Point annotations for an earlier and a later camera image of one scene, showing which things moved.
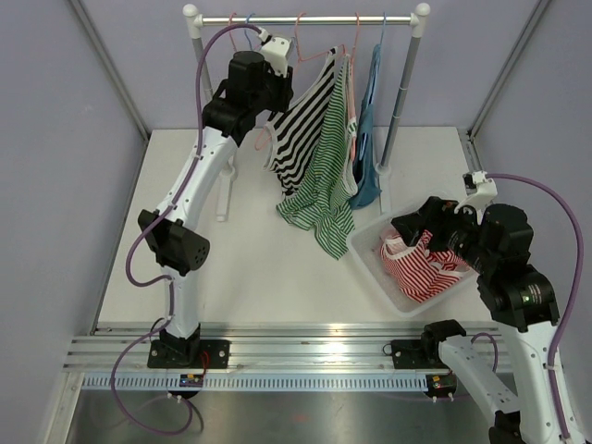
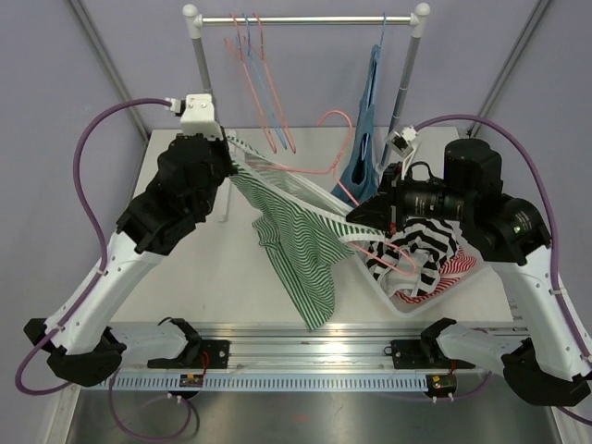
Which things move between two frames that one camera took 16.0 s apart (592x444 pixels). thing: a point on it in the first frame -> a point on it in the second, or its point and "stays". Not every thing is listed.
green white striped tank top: x=323 y=203 -> x=302 y=230
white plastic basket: x=365 y=244 stays
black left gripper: x=283 y=83 -> x=222 y=148
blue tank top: x=367 y=190 stays
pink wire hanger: x=300 y=58 -> x=261 y=63
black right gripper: x=436 y=215 -> x=388 y=209
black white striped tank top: x=292 y=138 -> x=410 y=262
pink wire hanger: x=352 y=132 -> x=401 y=267
